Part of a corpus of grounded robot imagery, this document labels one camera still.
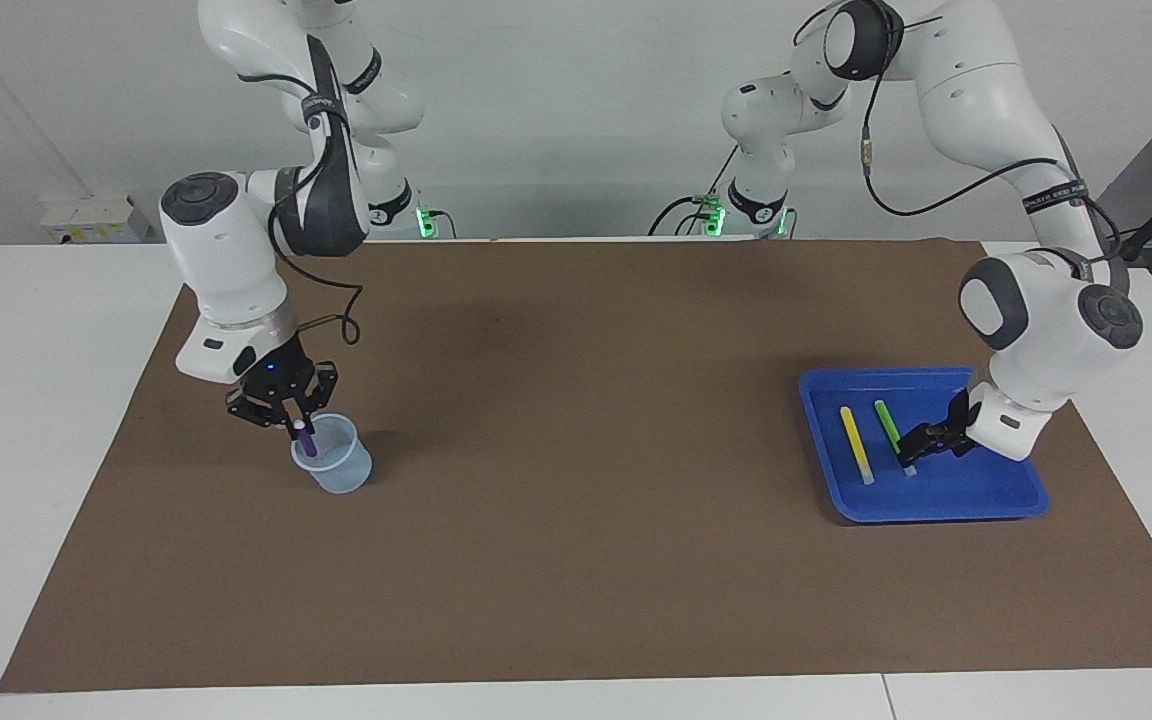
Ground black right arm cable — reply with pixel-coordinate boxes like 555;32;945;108
236;30;367;347

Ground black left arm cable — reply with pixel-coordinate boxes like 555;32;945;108
796;8;1129;269

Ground black left base cable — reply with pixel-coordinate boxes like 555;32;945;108
648;145;739;238

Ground white wall socket box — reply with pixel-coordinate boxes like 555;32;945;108
41;195;152;245

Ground clear plastic cup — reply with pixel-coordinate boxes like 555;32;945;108
291;413;373;495

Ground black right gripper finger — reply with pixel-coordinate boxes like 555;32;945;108
296;362;339;426
226;392;287;429

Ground green marker pen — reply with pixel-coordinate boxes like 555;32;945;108
874;399;919;478

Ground brown table mat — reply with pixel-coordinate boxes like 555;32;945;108
0;238;1152;694

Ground blue plastic tray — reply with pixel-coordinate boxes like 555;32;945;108
798;366;1050;524

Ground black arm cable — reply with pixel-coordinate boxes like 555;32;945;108
236;30;367;347
796;8;1129;269

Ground yellow marker pen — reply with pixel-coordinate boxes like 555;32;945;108
840;405;876;486

